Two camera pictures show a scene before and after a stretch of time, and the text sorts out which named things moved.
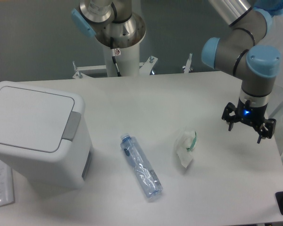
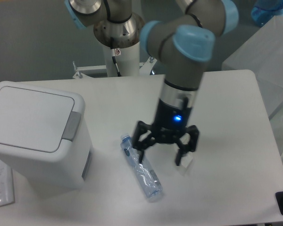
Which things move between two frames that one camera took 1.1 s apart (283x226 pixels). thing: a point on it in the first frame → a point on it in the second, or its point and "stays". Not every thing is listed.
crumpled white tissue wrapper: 186,151 stays
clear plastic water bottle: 142,166 stays
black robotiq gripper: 251,116 → 170,123
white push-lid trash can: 42,133 stays
